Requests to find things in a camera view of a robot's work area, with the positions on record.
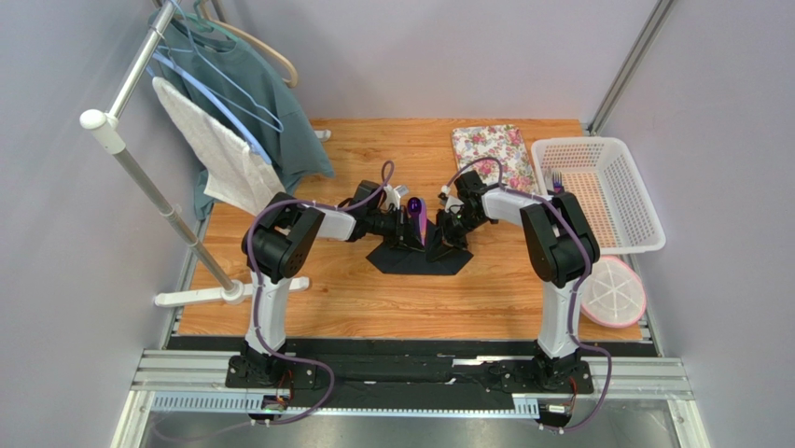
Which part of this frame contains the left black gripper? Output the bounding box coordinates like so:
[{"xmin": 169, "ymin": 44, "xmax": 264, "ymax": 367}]
[{"xmin": 367, "ymin": 205, "xmax": 425, "ymax": 253}]

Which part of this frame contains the purple spoon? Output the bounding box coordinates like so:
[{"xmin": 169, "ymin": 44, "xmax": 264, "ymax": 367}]
[{"xmin": 407, "ymin": 197, "xmax": 426, "ymax": 218}]

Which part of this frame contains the iridescent knife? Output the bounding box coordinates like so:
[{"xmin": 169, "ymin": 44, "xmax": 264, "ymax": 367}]
[{"xmin": 416, "ymin": 207, "xmax": 427, "ymax": 245}]

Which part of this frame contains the black paper napkin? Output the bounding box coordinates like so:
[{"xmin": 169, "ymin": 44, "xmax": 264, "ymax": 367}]
[{"xmin": 366, "ymin": 243, "xmax": 473, "ymax": 276}]

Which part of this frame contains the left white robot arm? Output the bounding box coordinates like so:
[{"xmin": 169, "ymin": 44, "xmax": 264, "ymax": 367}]
[{"xmin": 240, "ymin": 180, "xmax": 426, "ymax": 379}]

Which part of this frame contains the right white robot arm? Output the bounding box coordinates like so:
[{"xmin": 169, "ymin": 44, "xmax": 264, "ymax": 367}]
[{"xmin": 427, "ymin": 171, "xmax": 600, "ymax": 390}]

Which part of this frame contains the floral tray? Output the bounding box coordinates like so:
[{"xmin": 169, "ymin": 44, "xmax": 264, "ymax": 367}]
[{"xmin": 452, "ymin": 124, "xmax": 540, "ymax": 193}]

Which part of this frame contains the purple fork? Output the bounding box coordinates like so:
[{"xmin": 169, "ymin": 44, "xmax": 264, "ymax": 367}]
[{"xmin": 545, "ymin": 170, "xmax": 565, "ymax": 195}]

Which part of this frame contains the white plastic basket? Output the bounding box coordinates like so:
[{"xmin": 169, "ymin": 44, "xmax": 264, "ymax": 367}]
[{"xmin": 530, "ymin": 136, "xmax": 666, "ymax": 256}]

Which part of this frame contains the white towel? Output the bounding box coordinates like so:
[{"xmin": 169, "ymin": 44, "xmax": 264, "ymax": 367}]
[{"xmin": 152, "ymin": 77, "xmax": 286, "ymax": 216}]

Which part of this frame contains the wooden hanger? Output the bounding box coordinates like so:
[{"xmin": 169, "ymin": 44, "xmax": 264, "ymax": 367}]
[{"xmin": 194, "ymin": 0, "xmax": 299, "ymax": 89}]

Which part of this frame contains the pink rimmed mesh cover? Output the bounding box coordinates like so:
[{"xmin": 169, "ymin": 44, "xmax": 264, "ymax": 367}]
[{"xmin": 580, "ymin": 257, "xmax": 647, "ymax": 329}]

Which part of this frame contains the blue hanger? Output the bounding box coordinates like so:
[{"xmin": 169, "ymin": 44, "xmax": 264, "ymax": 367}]
[{"xmin": 153, "ymin": 13, "xmax": 287, "ymax": 165}]

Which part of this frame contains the teal shirt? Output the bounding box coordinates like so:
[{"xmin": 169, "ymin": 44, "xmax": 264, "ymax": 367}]
[{"xmin": 152, "ymin": 19, "xmax": 334, "ymax": 215}]

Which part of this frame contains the silver clothes rack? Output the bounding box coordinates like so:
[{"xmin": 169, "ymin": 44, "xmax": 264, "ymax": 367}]
[{"xmin": 79, "ymin": 0, "xmax": 333, "ymax": 309}]

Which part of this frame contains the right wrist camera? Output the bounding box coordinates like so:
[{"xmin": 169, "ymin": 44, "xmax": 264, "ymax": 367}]
[{"xmin": 439, "ymin": 185, "xmax": 464, "ymax": 215}]

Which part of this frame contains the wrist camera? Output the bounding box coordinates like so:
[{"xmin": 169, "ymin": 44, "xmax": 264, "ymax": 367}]
[
  {"xmin": 439, "ymin": 185, "xmax": 464, "ymax": 215},
  {"xmin": 383, "ymin": 185, "xmax": 410, "ymax": 210}
]

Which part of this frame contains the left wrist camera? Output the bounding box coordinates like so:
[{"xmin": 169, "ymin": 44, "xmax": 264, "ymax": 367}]
[{"xmin": 383, "ymin": 185, "xmax": 410, "ymax": 210}]

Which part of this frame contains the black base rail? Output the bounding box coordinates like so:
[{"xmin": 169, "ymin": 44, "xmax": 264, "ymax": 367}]
[{"xmin": 167, "ymin": 336, "xmax": 656, "ymax": 412}]

